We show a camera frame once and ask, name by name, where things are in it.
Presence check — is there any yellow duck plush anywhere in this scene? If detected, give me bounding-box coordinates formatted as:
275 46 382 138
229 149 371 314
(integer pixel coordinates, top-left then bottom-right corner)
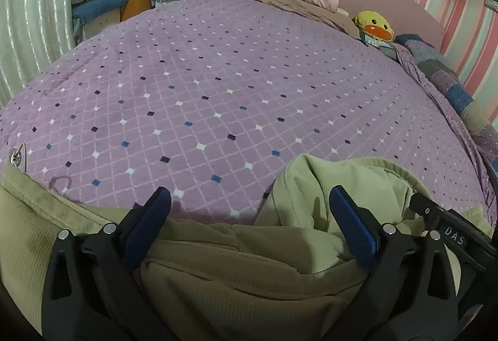
353 10 395 42

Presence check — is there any silver pleated curtain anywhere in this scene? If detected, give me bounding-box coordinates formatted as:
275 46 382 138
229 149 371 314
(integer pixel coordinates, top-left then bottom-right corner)
0 0 141 108

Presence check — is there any brown pillow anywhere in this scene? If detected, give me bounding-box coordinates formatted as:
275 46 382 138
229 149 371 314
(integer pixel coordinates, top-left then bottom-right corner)
245 0 359 39

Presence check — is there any blue cloth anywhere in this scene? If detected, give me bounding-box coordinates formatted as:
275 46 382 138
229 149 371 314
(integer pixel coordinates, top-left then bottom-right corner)
72 0 157 25

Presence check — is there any orange wooden board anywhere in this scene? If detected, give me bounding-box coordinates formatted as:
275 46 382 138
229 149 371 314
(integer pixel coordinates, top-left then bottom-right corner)
120 0 153 22

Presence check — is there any patchwork quilt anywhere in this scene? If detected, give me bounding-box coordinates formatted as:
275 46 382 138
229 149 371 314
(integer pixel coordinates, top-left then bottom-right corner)
394 34 498 171

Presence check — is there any beige padded jacket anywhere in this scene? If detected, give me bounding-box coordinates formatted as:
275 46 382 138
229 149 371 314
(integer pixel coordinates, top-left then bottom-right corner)
0 142 495 341

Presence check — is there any grey cloth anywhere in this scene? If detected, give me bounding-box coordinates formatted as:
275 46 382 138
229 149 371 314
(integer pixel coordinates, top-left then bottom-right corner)
360 32 398 58

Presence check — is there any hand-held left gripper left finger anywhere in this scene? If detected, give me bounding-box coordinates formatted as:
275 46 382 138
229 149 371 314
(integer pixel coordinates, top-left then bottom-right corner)
41 186 179 341

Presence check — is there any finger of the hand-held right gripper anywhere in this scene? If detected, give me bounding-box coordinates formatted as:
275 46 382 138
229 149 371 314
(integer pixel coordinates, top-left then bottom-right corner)
410 192 449 228

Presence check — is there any beige cabinet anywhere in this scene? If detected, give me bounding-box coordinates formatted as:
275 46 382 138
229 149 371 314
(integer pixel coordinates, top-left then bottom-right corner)
79 8 122 41

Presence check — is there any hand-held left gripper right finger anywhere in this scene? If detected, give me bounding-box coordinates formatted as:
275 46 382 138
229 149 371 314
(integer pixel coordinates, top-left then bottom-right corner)
317 185 458 341

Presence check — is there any purple diamond-print bed sheet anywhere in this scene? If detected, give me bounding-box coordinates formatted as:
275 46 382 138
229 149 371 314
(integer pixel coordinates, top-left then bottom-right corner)
0 0 498 225

